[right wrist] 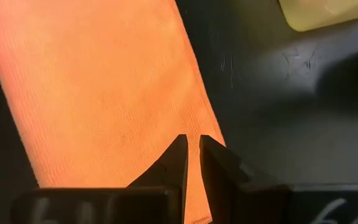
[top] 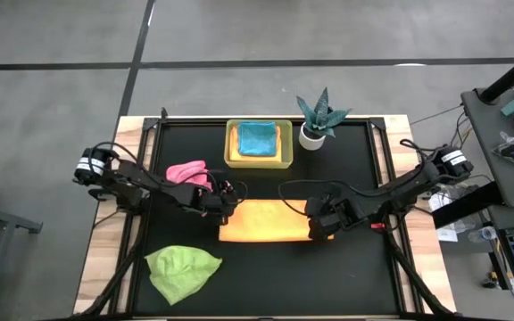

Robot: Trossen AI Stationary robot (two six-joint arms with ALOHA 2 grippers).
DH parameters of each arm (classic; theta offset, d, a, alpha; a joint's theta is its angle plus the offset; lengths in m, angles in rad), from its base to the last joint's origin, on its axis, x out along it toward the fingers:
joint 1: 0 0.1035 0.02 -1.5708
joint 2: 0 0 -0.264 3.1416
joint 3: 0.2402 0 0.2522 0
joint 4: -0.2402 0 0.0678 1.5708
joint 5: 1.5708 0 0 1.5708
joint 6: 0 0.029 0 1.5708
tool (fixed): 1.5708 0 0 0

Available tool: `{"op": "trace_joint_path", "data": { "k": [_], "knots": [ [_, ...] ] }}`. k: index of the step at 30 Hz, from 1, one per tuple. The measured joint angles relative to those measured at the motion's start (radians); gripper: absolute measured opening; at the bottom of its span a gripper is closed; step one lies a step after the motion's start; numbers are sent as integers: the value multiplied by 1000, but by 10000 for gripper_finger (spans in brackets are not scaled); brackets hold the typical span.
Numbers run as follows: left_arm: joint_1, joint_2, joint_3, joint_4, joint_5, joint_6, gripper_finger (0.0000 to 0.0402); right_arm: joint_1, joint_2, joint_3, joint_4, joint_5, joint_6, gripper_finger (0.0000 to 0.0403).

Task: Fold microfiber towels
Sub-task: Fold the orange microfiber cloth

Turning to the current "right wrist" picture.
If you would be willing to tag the yellow plastic bin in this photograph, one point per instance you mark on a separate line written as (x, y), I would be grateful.
(322, 12)

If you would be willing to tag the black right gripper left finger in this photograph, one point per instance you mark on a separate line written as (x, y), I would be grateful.
(104, 205)

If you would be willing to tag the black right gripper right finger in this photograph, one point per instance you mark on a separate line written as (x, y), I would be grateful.
(275, 205)

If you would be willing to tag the orange microfiber towel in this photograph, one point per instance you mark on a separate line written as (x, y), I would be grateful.
(89, 93)

